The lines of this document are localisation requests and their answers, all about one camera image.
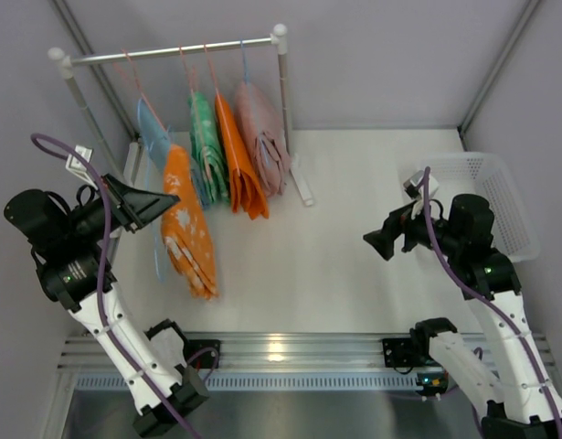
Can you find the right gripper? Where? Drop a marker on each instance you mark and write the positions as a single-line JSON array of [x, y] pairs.
[[397, 230]]

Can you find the green patterned trousers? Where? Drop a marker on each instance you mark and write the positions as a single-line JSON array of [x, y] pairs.
[[207, 150]]

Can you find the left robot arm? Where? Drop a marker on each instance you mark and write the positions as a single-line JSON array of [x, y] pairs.
[[66, 245]]

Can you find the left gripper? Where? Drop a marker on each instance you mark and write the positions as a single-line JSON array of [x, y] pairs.
[[121, 204]]

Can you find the grey slotted cable duct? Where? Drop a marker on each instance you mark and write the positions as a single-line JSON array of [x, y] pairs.
[[325, 381]]

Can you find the pink hanger of green trousers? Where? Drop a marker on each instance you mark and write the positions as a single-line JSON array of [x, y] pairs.
[[192, 88]]

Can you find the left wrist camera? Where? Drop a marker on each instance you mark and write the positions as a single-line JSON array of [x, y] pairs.
[[76, 167]]

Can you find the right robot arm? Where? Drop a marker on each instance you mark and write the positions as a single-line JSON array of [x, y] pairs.
[[515, 398]]

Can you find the plain orange trousers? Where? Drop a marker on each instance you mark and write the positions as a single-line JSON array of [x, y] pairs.
[[245, 190]]

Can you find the white clothes rack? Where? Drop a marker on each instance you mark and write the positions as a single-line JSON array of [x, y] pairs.
[[65, 66]]

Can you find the pink trousers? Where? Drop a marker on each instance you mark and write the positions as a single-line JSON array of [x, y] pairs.
[[273, 180]]

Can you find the light blue trousers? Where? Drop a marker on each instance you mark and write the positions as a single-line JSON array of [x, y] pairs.
[[147, 130]]

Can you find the white plastic basket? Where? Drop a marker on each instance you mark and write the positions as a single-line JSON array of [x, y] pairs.
[[487, 175]]

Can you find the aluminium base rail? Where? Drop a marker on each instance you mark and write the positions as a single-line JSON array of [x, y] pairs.
[[281, 352]]

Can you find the pink hanger of orange trousers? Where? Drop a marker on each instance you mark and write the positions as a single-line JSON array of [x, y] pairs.
[[214, 73]]

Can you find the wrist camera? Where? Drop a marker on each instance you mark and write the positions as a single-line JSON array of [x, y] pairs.
[[76, 167], [418, 188]]

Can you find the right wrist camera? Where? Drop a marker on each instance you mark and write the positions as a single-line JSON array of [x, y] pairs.
[[418, 188]]

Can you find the blue wire hanger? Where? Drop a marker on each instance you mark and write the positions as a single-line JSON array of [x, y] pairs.
[[158, 247]]

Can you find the orange white patterned trousers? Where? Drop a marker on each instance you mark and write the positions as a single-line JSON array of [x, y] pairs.
[[184, 228]]

